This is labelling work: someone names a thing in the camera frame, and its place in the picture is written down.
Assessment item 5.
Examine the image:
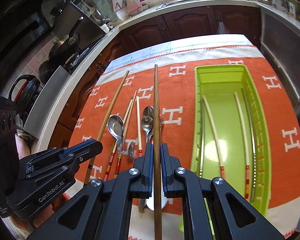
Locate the dark brown wooden chopstick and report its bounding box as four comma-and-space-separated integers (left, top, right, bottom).
153, 64, 162, 239

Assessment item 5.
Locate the person left hand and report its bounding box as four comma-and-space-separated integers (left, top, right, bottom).
10, 204, 54, 231

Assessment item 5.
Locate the black frying pan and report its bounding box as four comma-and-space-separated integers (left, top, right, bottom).
49, 16, 84, 64

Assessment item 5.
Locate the steel tablespoon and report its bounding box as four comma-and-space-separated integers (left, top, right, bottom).
141, 106, 154, 143

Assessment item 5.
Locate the large steel soup spoon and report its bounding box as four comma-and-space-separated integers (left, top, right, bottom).
108, 115, 125, 153

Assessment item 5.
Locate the small steel teaspoon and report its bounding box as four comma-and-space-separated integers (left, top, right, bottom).
127, 142, 135, 163

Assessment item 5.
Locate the orange H-pattern towel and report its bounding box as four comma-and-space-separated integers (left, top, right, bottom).
70, 45, 300, 237

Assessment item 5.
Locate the green plastic utensil tray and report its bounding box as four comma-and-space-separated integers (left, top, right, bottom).
189, 64, 273, 217

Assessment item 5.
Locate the bamboo chopstick black band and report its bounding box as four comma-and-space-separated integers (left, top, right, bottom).
84, 70, 129, 186

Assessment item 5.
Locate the white ceramic spoon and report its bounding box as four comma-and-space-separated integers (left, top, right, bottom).
146, 197, 168, 211

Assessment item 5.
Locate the black kettle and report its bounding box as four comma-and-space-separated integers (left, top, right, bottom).
8, 74, 40, 119

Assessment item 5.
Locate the bamboo chopstick red end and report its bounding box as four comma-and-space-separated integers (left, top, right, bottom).
103, 99, 133, 181
114, 91, 137, 178

